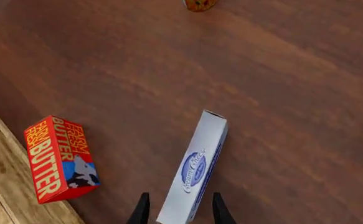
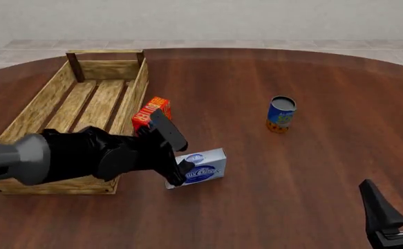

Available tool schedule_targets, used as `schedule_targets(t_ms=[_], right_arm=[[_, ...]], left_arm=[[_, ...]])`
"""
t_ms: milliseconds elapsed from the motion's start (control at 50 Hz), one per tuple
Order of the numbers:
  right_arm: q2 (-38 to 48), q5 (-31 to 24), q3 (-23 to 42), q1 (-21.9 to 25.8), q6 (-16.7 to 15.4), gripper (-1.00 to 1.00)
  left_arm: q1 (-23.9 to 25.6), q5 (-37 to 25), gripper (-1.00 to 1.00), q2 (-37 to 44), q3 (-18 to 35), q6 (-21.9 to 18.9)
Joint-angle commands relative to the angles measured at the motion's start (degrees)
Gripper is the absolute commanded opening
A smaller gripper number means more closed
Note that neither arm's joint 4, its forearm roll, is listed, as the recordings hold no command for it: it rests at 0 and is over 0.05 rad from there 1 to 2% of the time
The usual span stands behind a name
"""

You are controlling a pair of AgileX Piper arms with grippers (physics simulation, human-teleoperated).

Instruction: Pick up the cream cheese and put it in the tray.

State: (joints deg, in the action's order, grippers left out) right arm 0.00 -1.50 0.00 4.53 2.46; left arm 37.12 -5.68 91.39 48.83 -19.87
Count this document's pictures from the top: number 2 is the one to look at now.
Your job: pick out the tray of wooden slats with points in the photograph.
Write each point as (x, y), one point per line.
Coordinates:
(83, 103)

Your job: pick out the blue and yellow soup tin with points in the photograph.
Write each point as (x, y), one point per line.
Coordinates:
(281, 115)

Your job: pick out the red and orange butter box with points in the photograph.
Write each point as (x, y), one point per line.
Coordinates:
(152, 110)

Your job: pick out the silver-grey and black left robot arm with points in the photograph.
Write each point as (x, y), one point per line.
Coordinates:
(66, 153)

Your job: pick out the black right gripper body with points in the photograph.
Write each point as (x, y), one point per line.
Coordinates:
(394, 240)

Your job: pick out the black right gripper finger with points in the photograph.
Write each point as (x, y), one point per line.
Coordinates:
(381, 207)

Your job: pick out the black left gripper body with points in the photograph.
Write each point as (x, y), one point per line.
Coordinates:
(166, 160)

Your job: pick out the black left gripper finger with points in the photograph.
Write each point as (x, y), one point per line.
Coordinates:
(186, 165)
(177, 179)

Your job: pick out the white and blue cream cheese box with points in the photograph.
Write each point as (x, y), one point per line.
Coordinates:
(208, 166)

